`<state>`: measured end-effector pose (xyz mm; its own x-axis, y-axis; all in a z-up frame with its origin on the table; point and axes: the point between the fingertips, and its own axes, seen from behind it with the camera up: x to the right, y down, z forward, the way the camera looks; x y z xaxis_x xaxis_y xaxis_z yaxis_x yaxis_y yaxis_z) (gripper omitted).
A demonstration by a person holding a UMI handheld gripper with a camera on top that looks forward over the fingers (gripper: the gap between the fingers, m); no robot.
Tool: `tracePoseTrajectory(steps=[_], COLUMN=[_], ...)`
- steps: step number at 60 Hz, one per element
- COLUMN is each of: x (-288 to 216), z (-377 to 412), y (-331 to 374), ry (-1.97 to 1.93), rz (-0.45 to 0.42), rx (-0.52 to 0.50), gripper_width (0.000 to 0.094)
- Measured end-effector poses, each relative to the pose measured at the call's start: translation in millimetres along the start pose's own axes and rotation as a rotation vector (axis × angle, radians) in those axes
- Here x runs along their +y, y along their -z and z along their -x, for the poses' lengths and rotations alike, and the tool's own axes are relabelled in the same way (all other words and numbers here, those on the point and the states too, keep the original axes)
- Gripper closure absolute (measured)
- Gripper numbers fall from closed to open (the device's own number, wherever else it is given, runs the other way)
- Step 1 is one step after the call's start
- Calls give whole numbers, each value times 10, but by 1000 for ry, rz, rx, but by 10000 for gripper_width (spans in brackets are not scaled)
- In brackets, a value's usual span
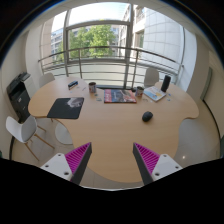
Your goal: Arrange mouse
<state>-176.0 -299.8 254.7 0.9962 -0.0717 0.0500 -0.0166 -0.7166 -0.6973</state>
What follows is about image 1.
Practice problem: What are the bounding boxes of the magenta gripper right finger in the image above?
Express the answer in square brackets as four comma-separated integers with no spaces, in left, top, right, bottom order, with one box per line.
[133,143,182,185]

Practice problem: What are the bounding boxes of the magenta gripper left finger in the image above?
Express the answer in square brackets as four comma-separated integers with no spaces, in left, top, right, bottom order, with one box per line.
[41,143,92,185]

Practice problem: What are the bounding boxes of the black computer mouse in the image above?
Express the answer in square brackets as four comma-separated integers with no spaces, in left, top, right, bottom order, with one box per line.
[142,111,153,122]

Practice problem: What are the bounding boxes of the black mouse pad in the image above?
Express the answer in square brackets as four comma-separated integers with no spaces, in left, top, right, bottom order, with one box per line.
[47,97,84,119]

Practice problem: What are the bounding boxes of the white chair wooden legs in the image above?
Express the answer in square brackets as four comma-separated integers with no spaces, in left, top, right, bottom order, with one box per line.
[6,116,54,157]

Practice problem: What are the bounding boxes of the wooden meeting table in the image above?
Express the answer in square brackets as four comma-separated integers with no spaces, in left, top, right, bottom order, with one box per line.
[28,77,199,183]

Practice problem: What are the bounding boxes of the blue white booklet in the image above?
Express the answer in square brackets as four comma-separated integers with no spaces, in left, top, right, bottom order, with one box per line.
[144,86,166,102]

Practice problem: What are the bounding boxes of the right printed mug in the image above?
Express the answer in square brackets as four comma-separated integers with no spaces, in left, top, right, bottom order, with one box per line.
[135,86,144,97]

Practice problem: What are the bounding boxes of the printed mug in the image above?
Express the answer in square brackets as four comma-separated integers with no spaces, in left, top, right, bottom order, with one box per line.
[89,82,96,93]
[135,86,144,97]

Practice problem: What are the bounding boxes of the red magazine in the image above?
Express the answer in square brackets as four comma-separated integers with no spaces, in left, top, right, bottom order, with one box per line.
[104,89,136,103]

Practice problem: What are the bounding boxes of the small black blue box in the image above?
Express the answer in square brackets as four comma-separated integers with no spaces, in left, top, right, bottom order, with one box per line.
[68,80,78,90]

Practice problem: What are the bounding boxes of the left printed mug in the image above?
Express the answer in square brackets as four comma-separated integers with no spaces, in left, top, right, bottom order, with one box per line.
[89,82,96,93]

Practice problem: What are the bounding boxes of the black cylindrical speaker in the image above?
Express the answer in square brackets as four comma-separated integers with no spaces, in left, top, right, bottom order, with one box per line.
[161,75,171,92]

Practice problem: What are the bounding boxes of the black printer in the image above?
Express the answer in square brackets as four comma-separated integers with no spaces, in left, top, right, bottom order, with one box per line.
[7,72,30,122]

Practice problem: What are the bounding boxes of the white chair far right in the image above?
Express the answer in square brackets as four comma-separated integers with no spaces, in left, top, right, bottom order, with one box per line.
[144,68,159,87]

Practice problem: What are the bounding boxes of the white chair far left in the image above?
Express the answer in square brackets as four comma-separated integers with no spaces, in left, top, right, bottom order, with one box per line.
[39,73,55,87]

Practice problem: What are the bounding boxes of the metal balcony railing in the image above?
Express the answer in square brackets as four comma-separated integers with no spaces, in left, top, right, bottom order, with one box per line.
[38,46,183,88]

